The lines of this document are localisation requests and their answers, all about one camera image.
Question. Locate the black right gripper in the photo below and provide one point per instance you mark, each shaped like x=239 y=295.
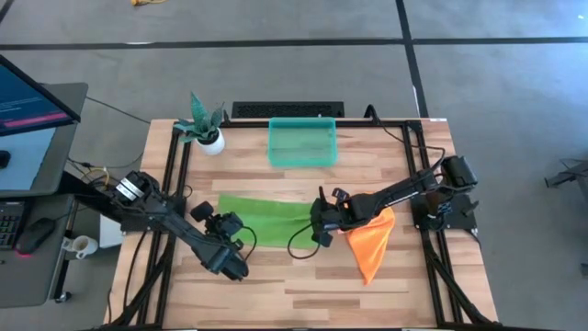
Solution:
x=328 y=216

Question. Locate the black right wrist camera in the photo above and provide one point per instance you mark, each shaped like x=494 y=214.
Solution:
x=323 y=239

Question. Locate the grey computer cart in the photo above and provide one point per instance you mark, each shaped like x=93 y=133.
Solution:
x=27 y=276

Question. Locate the computer monitor with blue screen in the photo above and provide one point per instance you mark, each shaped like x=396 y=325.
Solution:
x=27 y=101

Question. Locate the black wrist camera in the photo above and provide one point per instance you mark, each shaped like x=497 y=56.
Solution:
x=323 y=239
x=202 y=211

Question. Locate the grey stand leg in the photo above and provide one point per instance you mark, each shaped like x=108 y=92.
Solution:
x=574 y=174

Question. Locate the orange microfibre towel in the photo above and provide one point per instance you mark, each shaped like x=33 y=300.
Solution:
x=369 y=243

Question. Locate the black backlit keyboard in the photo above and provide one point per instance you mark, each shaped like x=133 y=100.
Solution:
x=10 y=225

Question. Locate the black computer mouse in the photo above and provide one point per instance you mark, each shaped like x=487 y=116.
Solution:
x=3 y=159

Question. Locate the white box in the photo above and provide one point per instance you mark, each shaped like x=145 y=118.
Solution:
x=109 y=234

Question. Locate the white mug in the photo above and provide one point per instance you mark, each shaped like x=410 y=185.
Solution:
x=85 y=246

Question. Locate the teal translucent plastic bin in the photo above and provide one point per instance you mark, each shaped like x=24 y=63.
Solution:
x=303 y=142

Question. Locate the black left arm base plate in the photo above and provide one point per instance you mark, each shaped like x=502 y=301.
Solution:
x=138 y=223

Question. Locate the green microfibre towel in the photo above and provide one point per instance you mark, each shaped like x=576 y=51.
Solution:
x=271 y=220

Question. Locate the green snake plant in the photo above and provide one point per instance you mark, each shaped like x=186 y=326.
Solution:
x=198 y=112

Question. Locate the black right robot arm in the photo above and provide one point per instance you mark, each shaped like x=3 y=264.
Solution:
x=395 y=190

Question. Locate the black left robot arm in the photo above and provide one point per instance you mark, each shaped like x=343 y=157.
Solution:
x=184 y=230

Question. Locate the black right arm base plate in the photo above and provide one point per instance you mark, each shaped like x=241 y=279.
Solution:
x=461 y=213

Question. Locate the white plant pot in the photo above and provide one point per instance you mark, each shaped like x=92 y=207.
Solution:
x=213 y=147

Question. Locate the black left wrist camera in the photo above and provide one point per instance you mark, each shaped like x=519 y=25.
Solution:
x=202 y=211

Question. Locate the black mouse with light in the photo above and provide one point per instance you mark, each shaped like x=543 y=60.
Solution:
x=36 y=234

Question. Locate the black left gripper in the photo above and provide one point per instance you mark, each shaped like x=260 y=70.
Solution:
x=225 y=227

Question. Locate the black aluminium table frame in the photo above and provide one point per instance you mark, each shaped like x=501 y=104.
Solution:
x=248 y=124

